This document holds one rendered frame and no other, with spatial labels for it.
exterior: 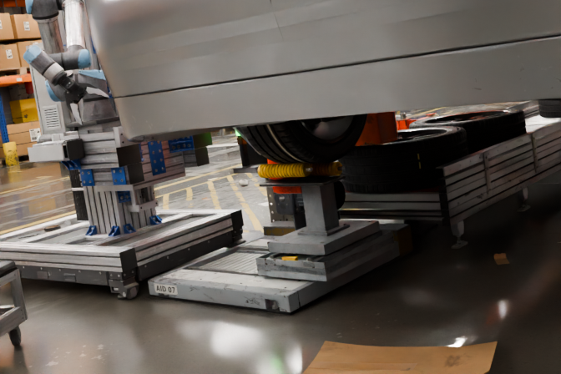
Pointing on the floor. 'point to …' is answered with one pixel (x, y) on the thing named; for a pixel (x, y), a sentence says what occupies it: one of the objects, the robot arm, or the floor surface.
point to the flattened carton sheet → (401, 359)
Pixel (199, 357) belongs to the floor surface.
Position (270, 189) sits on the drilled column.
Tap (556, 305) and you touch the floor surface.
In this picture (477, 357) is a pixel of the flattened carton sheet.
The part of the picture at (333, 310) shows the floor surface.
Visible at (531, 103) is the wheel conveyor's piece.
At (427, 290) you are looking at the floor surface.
